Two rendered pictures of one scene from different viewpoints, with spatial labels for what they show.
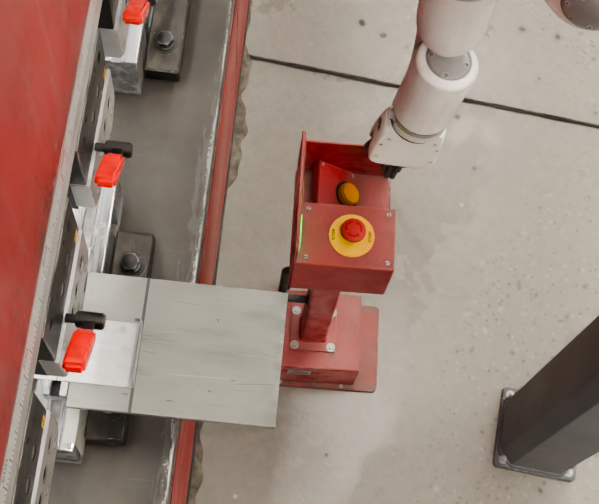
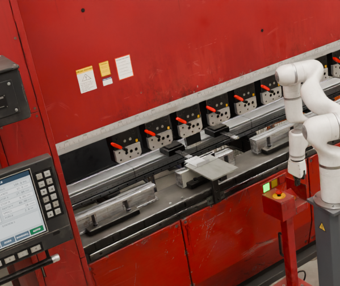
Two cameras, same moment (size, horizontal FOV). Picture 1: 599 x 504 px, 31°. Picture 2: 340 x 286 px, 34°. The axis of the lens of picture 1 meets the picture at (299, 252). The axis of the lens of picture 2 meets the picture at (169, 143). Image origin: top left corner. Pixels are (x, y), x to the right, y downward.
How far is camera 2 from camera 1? 2.50 m
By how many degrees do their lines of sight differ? 60
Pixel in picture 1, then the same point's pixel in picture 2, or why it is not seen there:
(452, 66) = (296, 131)
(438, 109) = (292, 143)
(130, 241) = not seen: hidden behind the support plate
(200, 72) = (273, 155)
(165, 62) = (265, 148)
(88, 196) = (208, 118)
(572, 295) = not seen: outside the picture
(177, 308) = (217, 162)
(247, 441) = not seen: outside the picture
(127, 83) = (255, 148)
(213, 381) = (210, 171)
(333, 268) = (269, 199)
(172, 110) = (260, 158)
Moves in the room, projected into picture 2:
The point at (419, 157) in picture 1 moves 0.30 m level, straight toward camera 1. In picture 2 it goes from (296, 171) to (246, 186)
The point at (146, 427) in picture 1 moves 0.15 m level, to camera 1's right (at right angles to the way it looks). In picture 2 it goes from (198, 189) to (212, 198)
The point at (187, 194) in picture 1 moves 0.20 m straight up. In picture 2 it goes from (247, 167) to (243, 137)
